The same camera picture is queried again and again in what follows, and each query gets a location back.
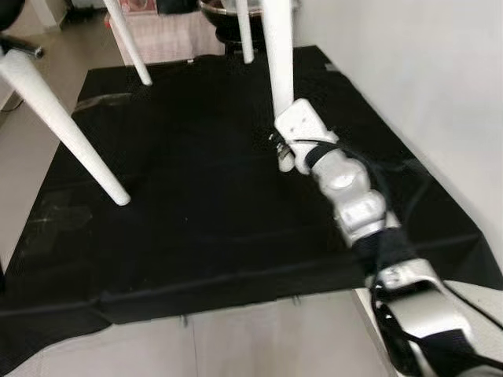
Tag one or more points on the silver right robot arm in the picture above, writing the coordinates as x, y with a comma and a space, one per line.
354, 196

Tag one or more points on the black tablecloth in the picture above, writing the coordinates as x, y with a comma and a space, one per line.
196, 196

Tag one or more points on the black round basin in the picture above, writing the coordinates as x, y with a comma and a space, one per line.
224, 23

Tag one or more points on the pale low cabinet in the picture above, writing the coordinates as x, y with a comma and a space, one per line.
173, 39

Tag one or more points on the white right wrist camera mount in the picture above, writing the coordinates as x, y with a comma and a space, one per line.
302, 126

